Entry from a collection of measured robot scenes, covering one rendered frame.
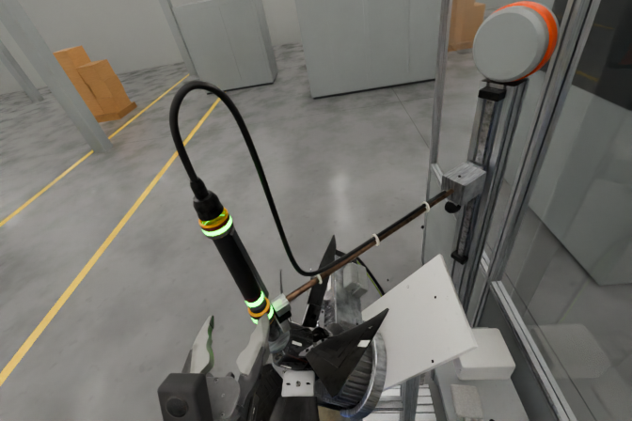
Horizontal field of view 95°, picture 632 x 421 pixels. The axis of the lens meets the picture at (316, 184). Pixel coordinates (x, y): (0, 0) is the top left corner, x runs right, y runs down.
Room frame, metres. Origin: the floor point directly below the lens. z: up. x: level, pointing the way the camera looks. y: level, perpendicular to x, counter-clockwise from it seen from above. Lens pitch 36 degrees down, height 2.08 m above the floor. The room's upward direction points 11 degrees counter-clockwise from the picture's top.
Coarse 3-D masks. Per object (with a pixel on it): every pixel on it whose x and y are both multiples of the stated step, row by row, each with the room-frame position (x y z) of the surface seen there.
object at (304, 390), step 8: (288, 376) 0.36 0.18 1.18; (296, 376) 0.36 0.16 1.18; (304, 376) 0.35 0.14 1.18; (312, 376) 0.35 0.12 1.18; (304, 384) 0.33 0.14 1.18; (312, 384) 0.33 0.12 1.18; (288, 392) 0.32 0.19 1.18; (296, 392) 0.32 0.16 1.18; (304, 392) 0.31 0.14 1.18; (312, 392) 0.31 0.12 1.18
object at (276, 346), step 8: (280, 296) 0.37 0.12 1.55; (272, 304) 0.36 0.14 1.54; (280, 304) 0.35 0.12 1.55; (288, 304) 0.34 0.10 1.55; (280, 312) 0.34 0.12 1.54; (288, 312) 0.34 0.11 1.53; (280, 320) 0.33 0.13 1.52; (280, 328) 0.35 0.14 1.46; (288, 328) 0.34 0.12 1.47; (280, 336) 0.33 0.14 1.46; (288, 336) 0.32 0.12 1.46; (272, 344) 0.31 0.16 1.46; (280, 344) 0.31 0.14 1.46; (272, 352) 0.30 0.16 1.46
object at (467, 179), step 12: (456, 168) 0.63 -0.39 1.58; (468, 168) 0.62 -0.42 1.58; (480, 168) 0.61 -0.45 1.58; (444, 180) 0.61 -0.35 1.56; (456, 180) 0.58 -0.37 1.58; (468, 180) 0.57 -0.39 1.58; (480, 180) 0.58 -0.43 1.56; (456, 192) 0.57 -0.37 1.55; (468, 192) 0.56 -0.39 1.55; (480, 192) 0.59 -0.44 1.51
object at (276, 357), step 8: (296, 328) 0.45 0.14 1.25; (304, 328) 0.46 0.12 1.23; (320, 328) 0.48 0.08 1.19; (296, 336) 0.43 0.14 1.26; (304, 336) 0.43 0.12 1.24; (312, 336) 0.44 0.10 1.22; (320, 336) 0.45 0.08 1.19; (288, 344) 0.41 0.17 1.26; (304, 344) 0.41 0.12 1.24; (312, 344) 0.41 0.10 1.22; (288, 352) 0.39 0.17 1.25; (296, 352) 0.39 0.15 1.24; (280, 360) 0.38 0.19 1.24; (288, 360) 0.38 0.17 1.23; (296, 360) 0.38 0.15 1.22; (304, 360) 0.38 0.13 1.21; (288, 368) 0.38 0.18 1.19; (296, 368) 0.37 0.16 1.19; (304, 368) 0.37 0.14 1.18; (312, 368) 0.38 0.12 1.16
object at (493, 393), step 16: (448, 368) 0.41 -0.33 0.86; (448, 384) 0.36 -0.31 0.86; (464, 384) 0.35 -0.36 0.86; (480, 384) 0.34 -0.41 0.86; (496, 384) 0.34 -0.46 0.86; (512, 384) 0.33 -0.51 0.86; (448, 400) 0.32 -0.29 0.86; (496, 400) 0.29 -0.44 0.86; (512, 400) 0.29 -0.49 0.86; (448, 416) 0.28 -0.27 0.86; (496, 416) 0.26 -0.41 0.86; (512, 416) 0.25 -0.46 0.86
